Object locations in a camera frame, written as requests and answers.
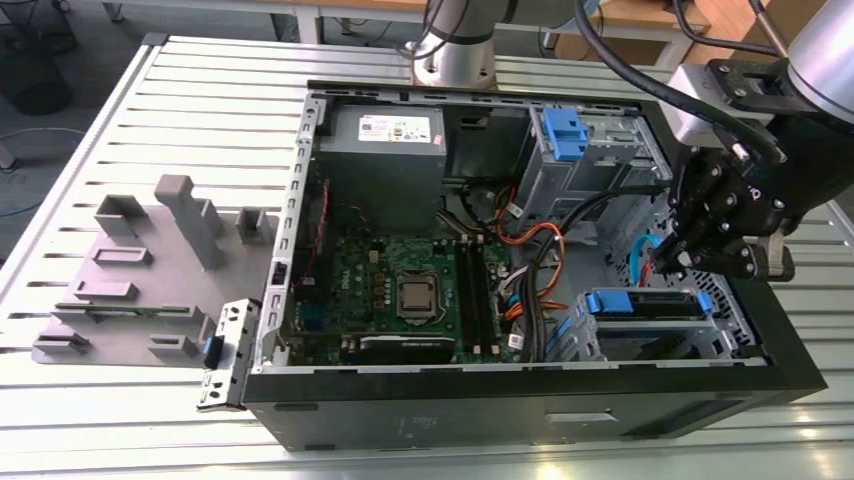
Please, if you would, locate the grey parts rack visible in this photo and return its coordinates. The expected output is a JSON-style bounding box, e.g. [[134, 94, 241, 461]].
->
[[31, 174, 282, 371]]

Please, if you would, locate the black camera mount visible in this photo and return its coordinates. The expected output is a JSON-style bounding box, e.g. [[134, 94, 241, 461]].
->
[[705, 58, 802, 119]]

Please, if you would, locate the black open PC case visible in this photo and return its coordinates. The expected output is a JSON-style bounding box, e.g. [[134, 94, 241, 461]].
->
[[239, 78, 829, 451]]

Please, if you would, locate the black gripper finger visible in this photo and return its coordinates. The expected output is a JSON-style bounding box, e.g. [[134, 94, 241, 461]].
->
[[654, 147, 742, 274], [673, 224, 762, 276]]

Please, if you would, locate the blue plastic drive latch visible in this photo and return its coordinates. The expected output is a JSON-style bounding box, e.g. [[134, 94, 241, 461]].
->
[[543, 107, 593, 162]]

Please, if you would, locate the blue data wire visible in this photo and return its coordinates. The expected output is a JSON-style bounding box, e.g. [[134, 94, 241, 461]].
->
[[626, 232, 669, 289]]

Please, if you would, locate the metal drive cage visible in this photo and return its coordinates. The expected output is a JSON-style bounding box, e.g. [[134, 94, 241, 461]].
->
[[517, 104, 673, 221]]

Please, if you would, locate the grey power supply unit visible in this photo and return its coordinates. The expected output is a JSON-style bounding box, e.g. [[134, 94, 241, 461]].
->
[[313, 105, 447, 236]]

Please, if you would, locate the green motherboard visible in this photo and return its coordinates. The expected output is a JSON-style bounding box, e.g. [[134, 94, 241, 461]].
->
[[286, 234, 529, 354]]

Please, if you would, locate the black graphics card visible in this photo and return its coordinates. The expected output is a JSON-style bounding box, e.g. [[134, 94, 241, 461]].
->
[[339, 334, 459, 366]]

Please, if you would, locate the metal card retention bracket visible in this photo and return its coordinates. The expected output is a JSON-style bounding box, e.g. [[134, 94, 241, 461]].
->
[[195, 297, 263, 414]]

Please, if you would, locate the black waste bin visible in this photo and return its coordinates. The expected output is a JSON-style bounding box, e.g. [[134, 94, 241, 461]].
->
[[11, 59, 74, 117]]

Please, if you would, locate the hard disk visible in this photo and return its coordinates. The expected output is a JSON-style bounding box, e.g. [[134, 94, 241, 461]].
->
[[585, 288, 714, 321]]

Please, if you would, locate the orange wire bundle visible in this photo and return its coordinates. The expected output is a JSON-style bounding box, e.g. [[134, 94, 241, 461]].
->
[[497, 222, 570, 312]]

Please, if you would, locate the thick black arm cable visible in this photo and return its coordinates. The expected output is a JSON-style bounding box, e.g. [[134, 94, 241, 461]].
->
[[573, 0, 793, 164]]

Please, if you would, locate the white frame table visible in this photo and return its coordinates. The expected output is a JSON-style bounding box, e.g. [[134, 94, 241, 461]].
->
[[99, 0, 429, 46]]

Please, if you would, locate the green RAM stick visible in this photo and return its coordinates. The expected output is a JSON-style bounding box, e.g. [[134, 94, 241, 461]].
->
[[56, 308, 195, 321]]

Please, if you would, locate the brown wooden cabinet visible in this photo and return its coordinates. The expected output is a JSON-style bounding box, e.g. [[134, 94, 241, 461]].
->
[[724, 0, 820, 64]]

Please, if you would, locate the black RAM slot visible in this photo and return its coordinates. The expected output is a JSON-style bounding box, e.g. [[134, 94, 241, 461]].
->
[[457, 234, 483, 354], [470, 234, 502, 354]]

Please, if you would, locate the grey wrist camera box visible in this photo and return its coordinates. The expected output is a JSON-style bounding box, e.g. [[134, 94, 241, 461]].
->
[[666, 64, 733, 149]]

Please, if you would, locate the metal disk bay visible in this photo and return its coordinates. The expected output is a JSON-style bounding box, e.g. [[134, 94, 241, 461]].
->
[[566, 287, 742, 362]]

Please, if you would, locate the silver CPU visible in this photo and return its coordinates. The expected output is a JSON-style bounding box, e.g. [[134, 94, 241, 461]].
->
[[398, 279, 441, 310]]

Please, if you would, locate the black cable bundle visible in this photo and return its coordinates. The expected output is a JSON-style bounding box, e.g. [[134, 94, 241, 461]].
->
[[523, 184, 676, 364]]

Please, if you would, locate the wooden desk white frame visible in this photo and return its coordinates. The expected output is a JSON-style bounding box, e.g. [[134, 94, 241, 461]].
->
[[539, 0, 713, 64]]

